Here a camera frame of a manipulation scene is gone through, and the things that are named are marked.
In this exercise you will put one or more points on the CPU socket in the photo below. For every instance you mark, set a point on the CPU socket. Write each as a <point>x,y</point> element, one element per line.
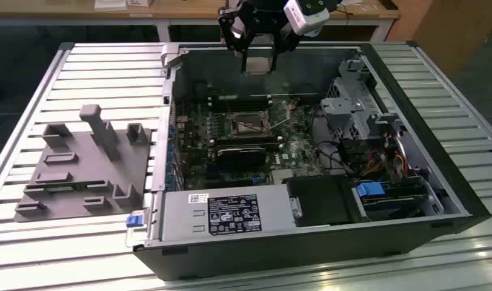
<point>248,124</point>

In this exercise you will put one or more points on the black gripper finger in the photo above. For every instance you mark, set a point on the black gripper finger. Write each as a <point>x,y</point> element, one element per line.
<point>232,30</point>
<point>273,45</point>

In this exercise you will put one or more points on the small white box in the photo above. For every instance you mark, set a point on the small white box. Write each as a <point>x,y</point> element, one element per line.
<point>139,2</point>

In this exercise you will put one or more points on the green motherboard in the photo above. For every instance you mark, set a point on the green motherboard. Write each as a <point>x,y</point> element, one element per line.
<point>299,151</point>

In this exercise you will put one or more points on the silver power supply unit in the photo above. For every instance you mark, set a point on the silver power supply unit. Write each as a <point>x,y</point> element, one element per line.
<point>181,212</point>

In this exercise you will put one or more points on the black open PC case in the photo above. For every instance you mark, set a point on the black open PC case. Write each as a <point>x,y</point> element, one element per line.
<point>269,257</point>

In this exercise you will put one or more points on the black RAM slot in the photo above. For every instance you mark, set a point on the black RAM slot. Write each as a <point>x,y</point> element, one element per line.
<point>245,102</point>
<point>245,108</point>
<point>245,143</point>
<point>245,139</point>
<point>245,105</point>
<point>245,146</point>

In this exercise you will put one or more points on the silver metal drive cage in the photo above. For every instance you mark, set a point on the silver metal drive cage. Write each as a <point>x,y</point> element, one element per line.
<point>339,109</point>

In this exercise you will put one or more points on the blue disk carrier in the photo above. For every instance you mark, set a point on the blue disk carrier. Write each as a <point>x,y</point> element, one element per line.
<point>371,189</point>

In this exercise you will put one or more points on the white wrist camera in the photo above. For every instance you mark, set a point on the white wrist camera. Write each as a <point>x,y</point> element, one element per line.
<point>307,18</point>

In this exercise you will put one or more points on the wooden cabinet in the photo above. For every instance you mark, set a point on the wooden cabinet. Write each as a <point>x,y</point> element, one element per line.
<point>452,30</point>

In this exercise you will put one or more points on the grey parts rack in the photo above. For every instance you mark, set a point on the grey parts rack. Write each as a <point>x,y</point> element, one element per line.
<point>88,169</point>

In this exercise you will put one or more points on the wooden desk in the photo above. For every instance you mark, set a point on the wooden desk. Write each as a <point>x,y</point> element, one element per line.
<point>68,12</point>

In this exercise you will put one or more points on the blue case latch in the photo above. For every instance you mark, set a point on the blue case latch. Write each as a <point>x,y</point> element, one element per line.
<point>134,221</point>

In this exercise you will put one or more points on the silver square CPU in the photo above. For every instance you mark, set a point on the silver square CPU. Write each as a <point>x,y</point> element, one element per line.
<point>257,65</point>

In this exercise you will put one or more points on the graphics card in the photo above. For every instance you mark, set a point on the graphics card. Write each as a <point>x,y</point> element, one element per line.
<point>240,159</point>

